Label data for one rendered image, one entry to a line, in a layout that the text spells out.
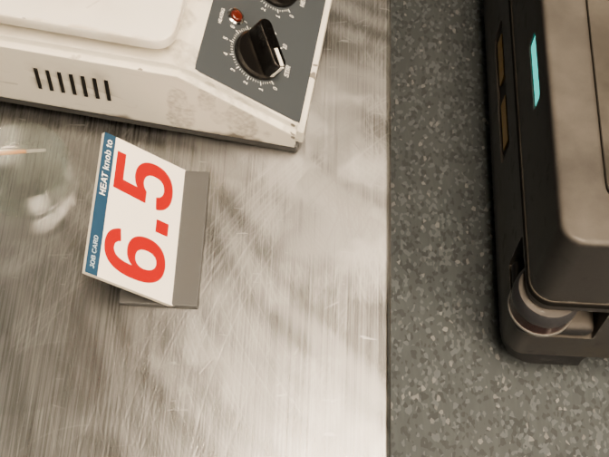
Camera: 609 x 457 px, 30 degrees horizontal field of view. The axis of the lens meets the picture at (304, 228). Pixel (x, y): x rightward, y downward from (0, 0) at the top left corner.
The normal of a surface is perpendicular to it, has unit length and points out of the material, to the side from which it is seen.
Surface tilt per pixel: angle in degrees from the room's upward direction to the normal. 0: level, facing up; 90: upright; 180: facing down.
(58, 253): 0
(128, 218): 40
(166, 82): 90
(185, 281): 0
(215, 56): 30
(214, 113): 90
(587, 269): 90
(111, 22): 0
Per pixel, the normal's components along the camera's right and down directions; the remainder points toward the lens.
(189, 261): 0.05, -0.48
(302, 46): 0.53, -0.33
